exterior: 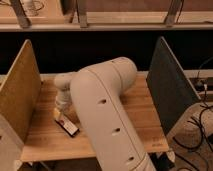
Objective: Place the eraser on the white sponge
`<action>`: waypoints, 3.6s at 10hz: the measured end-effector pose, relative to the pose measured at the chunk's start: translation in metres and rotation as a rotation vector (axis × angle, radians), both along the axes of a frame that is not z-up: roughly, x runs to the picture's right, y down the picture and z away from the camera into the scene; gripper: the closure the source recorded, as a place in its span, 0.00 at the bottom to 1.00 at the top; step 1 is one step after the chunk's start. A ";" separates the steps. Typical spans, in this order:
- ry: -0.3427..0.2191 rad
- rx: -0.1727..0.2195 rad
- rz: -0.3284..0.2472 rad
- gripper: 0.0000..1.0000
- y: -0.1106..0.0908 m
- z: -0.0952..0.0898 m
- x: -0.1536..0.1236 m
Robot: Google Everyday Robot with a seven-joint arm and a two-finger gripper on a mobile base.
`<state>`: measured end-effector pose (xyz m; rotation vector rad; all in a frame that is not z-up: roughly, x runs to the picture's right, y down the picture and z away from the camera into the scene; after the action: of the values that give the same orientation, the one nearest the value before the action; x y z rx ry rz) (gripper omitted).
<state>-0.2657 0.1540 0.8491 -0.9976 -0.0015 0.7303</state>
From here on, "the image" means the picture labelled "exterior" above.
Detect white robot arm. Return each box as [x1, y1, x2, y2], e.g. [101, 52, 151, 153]
[54, 57, 156, 171]

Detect wooden shelf with metal brackets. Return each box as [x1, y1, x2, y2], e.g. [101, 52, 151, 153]
[0, 0, 213, 32]

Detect black cables on floor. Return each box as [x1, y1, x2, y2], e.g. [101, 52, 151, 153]
[173, 56, 213, 171]

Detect left cork board panel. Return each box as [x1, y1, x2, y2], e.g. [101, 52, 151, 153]
[0, 39, 43, 171]

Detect black and red eraser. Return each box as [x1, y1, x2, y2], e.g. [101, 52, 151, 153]
[57, 117, 79, 137]

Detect right dark board panel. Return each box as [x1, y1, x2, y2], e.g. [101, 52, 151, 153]
[146, 37, 201, 138]

